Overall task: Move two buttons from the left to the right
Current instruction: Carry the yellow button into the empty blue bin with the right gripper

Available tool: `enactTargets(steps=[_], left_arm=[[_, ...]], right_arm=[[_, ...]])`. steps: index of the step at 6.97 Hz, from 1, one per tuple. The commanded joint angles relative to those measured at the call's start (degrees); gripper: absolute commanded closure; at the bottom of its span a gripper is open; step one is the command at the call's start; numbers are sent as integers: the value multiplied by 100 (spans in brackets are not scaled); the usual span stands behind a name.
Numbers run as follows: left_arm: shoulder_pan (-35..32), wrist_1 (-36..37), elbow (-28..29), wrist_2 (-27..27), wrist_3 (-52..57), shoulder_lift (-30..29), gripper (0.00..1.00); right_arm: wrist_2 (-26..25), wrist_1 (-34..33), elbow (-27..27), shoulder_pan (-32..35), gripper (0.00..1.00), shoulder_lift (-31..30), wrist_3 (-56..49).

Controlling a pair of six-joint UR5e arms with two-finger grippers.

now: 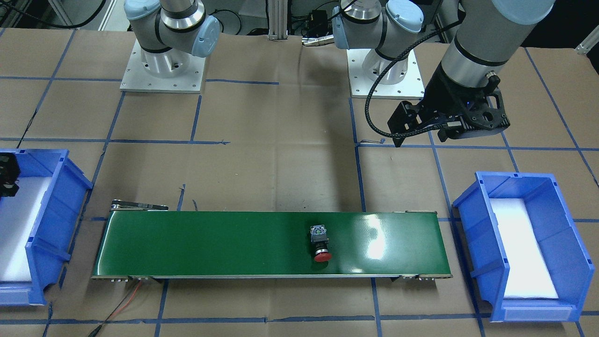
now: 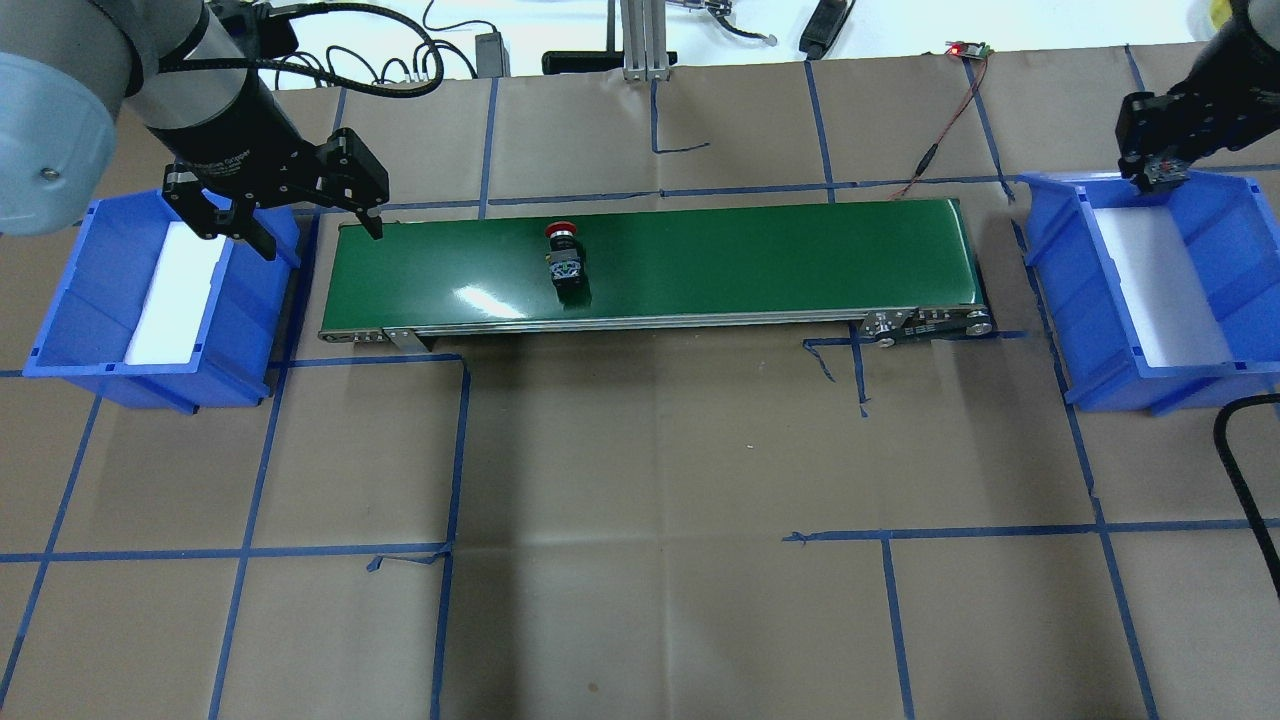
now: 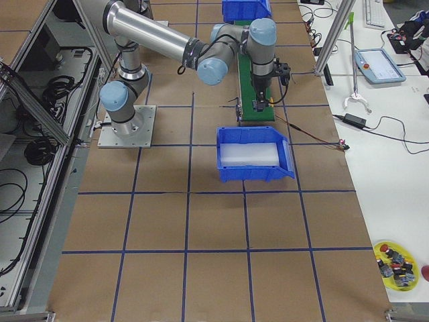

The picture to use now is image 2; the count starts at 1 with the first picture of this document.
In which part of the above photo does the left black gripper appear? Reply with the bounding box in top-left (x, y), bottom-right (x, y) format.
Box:
top-left (163, 127), bottom-right (390, 263)

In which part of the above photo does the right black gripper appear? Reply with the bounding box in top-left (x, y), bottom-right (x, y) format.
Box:
top-left (1117, 91), bottom-right (1201, 191)

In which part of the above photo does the red push button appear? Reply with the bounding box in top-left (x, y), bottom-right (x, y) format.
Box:
top-left (545, 220), bottom-right (588, 293)

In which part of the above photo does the yellow push button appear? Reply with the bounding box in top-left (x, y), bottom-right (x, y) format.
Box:
top-left (1144, 158), bottom-right (1190, 193)

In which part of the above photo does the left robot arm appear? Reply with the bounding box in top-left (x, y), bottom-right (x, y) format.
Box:
top-left (1, 1), bottom-right (390, 260)

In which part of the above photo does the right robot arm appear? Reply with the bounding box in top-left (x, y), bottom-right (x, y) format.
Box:
top-left (1115, 1), bottom-right (1279, 193)

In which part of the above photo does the blue destination bin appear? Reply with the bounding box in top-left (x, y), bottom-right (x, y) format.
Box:
top-left (1020, 170), bottom-right (1279, 415)

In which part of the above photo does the white foam pad source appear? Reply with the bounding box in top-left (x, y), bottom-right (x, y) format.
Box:
top-left (124, 222), bottom-right (227, 365)

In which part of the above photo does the white foam pad destination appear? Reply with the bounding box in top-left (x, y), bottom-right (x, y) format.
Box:
top-left (1094, 206), bottom-right (1233, 368)

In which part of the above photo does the small red led board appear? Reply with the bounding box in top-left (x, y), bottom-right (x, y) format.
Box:
top-left (945, 41), bottom-right (995, 61)

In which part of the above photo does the blue source bin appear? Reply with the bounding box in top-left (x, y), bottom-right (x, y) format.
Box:
top-left (22, 190), bottom-right (300, 414)

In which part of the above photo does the green conveyor belt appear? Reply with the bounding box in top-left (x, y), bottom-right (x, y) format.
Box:
top-left (317, 199), bottom-right (995, 346)

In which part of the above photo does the red black conveyor wire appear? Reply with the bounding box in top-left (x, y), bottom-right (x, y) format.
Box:
top-left (890, 55), bottom-right (991, 201)

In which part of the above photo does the black braided cable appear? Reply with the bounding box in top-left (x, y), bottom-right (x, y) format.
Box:
top-left (1213, 393), bottom-right (1280, 601)

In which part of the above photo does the aluminium frame post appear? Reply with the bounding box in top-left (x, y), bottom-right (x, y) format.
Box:
top-left (618, 0), bottom-right (672, 83)

